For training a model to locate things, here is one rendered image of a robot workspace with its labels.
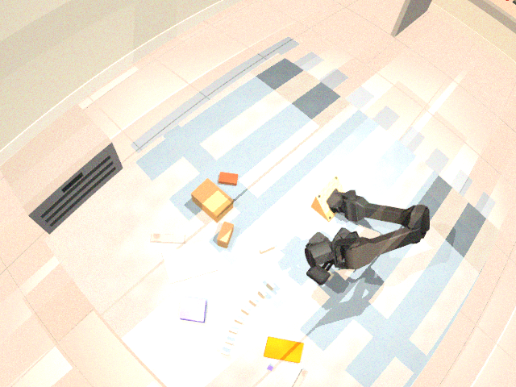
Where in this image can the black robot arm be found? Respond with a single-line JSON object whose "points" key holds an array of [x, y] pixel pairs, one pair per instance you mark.
{"points": [[360, 251]]}

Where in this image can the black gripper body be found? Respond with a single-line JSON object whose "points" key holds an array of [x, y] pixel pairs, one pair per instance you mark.
{"points": [[320, 274]]}

